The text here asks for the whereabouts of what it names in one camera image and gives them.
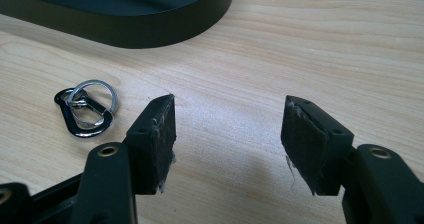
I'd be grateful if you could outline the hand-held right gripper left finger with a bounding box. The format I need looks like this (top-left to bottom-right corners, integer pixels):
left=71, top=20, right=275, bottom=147
left=70, top=93, right=177, bottom=224

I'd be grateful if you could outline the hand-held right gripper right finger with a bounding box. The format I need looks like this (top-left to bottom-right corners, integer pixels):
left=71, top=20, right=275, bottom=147
left=280, top=95, right=424, bottom=224

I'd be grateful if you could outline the silver key ring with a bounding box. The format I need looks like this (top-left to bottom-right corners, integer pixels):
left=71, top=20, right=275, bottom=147
left=65, top=79, right=119, bottom=116

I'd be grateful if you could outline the black carabiner keychain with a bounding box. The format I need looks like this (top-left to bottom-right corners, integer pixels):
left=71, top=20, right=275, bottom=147
left=53, top=87, right=114, bottom=139

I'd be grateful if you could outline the black oval tray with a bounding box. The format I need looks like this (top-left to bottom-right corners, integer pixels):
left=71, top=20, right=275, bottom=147
left=0, top=0, right=235, bottom=50

